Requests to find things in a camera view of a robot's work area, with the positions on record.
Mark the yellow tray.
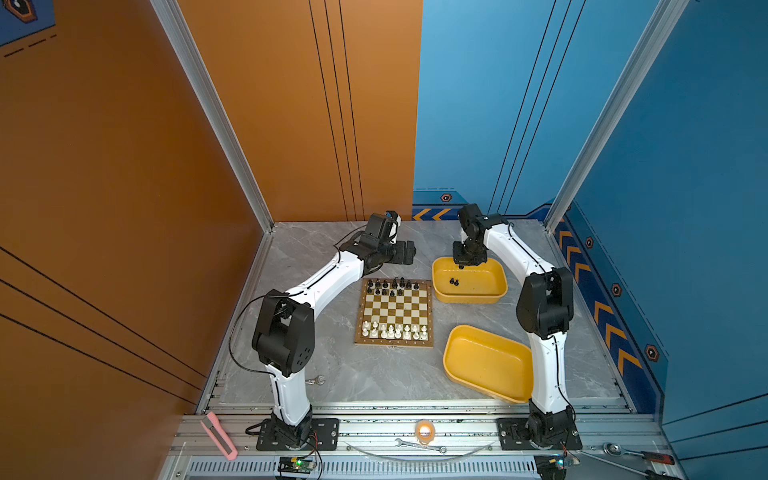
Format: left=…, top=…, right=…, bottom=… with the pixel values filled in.
left=443, top=325, right=534, bottom=404
left=432, top=257, right=508, bottom=304

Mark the wooden chess board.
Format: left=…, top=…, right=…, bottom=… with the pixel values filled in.
left=354, top=277, right=435, bottom=348

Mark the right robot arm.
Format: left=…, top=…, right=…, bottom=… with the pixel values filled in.
left=453, top=204, right=582, bottom=450

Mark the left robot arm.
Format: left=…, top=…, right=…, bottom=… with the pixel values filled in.
left=251, top=210, right=416, bottom=447

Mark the green circuit board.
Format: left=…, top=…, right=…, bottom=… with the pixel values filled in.
left=277, top=456, right=319, bottom=479

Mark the silver wrench on table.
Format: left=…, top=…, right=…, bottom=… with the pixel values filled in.
left=305, top=375, right=325, bottom=386

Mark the orange tape roll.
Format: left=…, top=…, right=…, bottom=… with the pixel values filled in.
left=414, top=420, right=436, bottom=445

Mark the pink tool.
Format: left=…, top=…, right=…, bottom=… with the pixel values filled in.
left=200, top=412, right=238, bottom=461

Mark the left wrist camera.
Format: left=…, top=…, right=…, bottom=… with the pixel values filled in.
left=386, top=210, right=401, bottom=243

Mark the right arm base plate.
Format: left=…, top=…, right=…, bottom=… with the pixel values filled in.
left=496, top=417, right=583, bottom=451

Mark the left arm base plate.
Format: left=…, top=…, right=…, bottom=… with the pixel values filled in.
left=256, top=418, right=339, bottom=452

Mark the silver wrench on rail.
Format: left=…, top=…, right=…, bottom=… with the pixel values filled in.
left=395, top=438, right=447, bottom=454

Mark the red handled ratchet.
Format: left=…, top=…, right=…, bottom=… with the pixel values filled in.
left=603, top=443, right=676, bottom=465

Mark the aluminium corner post right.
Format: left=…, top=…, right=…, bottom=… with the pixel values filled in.
left=544, top=0, right=689, bottom=234

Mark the aluminium corner post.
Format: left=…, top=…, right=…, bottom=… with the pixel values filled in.
left=544, top=0, right=689, bottom=234
left=150, top=0, right=274, bottom=234

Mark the aluminium corner post left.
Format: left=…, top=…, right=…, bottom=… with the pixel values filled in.
left=150, top=0, right=274, bottom=234

